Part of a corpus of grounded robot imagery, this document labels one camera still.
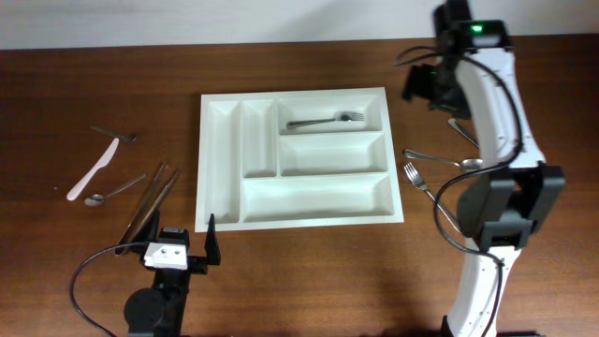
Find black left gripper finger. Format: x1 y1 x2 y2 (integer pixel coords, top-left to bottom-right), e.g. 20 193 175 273
139 210 160 244
204 213 221 266

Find steel tablespoon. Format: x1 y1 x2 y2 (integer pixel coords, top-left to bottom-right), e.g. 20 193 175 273
447 118 479 148
402 149 483 172

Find steel fork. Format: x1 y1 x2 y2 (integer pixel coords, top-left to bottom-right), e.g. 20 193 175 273
403 163 460 232
285 111 365 129

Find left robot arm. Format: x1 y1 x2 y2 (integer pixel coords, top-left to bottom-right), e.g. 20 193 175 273
124 211 221 336

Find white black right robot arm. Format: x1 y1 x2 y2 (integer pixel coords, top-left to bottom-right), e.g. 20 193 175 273
396 0 565 337

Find steel tongs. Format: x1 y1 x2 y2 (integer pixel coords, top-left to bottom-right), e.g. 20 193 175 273
119 164 181 245

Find small steel teaspoon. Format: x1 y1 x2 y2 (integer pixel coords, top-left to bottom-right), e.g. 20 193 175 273
84 173 147 207

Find pink plastic knife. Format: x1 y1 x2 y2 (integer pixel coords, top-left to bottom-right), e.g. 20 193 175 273
66 138 120 201

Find steel fork on table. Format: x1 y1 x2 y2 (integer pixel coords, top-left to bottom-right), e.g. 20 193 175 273
403 163 460 232

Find dark small teaspoon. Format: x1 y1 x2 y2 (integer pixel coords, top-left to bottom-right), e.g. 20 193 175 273
91 125 137 143

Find white cutlery tray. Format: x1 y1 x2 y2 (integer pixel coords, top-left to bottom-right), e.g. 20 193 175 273
195 87 404 232

